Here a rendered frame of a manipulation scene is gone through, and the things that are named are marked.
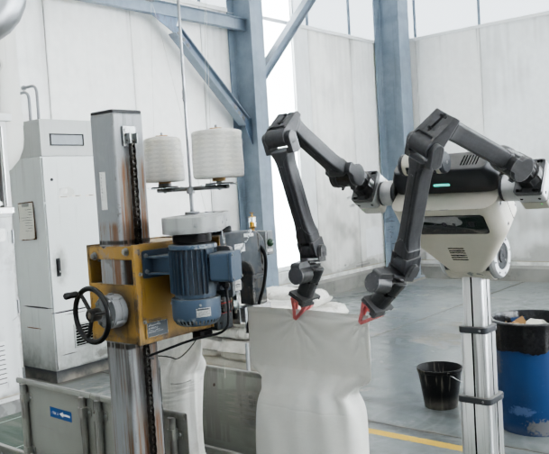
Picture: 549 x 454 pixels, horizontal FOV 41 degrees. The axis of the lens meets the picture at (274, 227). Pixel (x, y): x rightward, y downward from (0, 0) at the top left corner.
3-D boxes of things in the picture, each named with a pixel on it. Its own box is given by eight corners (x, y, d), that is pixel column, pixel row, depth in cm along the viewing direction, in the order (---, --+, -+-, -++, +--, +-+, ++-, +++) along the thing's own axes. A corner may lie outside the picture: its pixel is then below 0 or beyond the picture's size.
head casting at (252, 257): (269, 302, 272) (264, 222, 271) (224, 313, 253) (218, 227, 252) (211, 297, 291) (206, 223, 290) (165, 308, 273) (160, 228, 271)
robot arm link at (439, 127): (453, 112, 186) (427, 98, 194) (425, 158, 189) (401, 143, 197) (538, 162, 216) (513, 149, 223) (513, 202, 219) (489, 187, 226)
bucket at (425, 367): (472, 403, 481) (471, 363, 480) (452, 415, 458) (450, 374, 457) (431, 396, 500) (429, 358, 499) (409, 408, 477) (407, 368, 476)
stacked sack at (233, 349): (312, 345, 568) (311, 327, 568) (259, 365, 516) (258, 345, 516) (269, 341, 594) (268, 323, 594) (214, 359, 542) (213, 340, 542)
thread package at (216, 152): (255, 178, 237) (251, 125, 236) (219, 180, 224) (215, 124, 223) (218, 181, 248) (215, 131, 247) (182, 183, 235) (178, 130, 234)
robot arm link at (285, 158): (296, 127, 224) (269, 131, 231) (286, 132, 220) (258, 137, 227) (332, 253, 237) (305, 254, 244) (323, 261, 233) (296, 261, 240)
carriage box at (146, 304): (215, 327, 249) (210, 235, 248) (139, 347, 223) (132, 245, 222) (167, 322, 265) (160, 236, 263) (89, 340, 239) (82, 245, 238)
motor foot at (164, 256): (191, 275, 230) (189, 247, 229) (163, 279, 221) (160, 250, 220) (170, 274, 236) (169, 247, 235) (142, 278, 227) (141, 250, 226)
